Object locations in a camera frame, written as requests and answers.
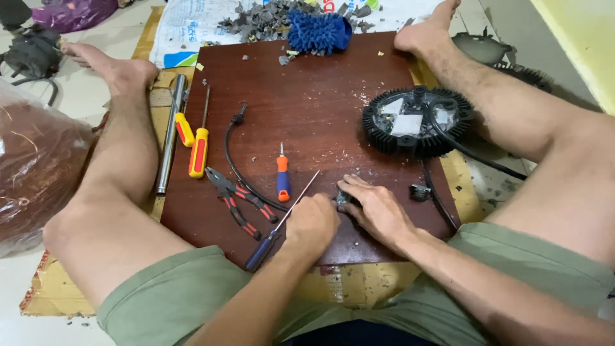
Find person's right hand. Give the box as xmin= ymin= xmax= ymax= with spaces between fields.
xmin=337 ymin=173 xmax=419 ymax=251

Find person's left hand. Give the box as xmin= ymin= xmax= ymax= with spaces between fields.
xmin=285 ymin=193 xmax=342 ymax=263

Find small orange blue screwdriver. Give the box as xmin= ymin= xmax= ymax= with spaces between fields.
xmin=276 ymin=142 xmax=292 ymax=203

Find yellow cardboard sheet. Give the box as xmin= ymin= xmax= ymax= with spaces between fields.
xmin=19 ymin=6 xmax=487 ymax=318

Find red black pliers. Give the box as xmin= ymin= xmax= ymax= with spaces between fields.
xmin=205 ymin=166 xmax=280 ymax=242

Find dark brown wooden board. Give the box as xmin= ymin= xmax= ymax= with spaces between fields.
xmin=160 ymin=31 xmax=462 ymax=268

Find round black finned lamp housing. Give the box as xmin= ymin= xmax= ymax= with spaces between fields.
xmin=361 ymin=86 xmax=474 ymax=158

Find large yellow red screwdriver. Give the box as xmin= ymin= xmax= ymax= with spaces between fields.
xmin=188 ymin=86 xmax=211 ymax=179

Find short yellow red screwdriver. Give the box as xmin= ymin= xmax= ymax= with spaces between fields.
xmin=168 ymin=89 xmax=196 ymax=148

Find green shorts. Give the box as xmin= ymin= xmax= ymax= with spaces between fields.
xmin=96 ymin=221 xmax=615 ymax=346

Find chrome metal tube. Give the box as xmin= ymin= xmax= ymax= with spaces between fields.
xmin=155 ymin=73 xmax=189 ymax=196

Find blue chenille cleaning mitt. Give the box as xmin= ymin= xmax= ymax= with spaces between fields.
xmin=287 ymin=10 xmax=354 ymax=56

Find pile of grey plastic fragments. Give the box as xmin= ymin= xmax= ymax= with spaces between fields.
xmin=216 ymin=0 xmax=376 ymax=45

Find person's right leg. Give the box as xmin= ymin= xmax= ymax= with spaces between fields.
xmin=393 ymin=0 xmax=615 ymax=270

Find person's leg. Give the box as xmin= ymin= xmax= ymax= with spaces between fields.
xmin=393 ymin=0 xmax=615 ymax=270
xmin=42 ymin=42 xmax=197 ymax=311

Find person's left leg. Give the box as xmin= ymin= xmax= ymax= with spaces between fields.
xmin=42 ymin=42 xmax=197 ymax=311

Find grey round lamp shell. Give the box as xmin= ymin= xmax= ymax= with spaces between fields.
xmin=452 ymin=26 xmax=517 ymax=67

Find white woven sack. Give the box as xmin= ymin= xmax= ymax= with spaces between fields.
xmin=149 ymin=0 xmax=448 ymax=70

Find black finned heat sink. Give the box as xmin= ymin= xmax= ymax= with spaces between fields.
xmin=495 ymin=62 xmax=554 ymax=94

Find purple plastic bag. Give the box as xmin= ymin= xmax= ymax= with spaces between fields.
xmin=31 ymin=0 xmax=120 ymax=34

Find blue handled long screwdriver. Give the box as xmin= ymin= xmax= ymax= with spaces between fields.
xmin=244 ymin=169 xmax=321 ymax=273

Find black cable with plug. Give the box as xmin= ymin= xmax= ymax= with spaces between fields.
xmin=223 ymin=102 xmax=290 ymax=213

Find thin black cable piece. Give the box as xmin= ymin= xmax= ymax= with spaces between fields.
xmin=421 ymin=161 xmax=460 ymax=232

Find thick black lamp cable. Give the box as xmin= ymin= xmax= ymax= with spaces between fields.
xmin=427 ymin=97 xmax=528 ymax=181

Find plastic bag of copper wire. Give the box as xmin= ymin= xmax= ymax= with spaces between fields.
xmin=0 ymin=78 xmax=98 ymax=259

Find black motor part with cable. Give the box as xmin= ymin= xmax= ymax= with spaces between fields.
xmin=0 ymin=24 xmax=66 ymax=107

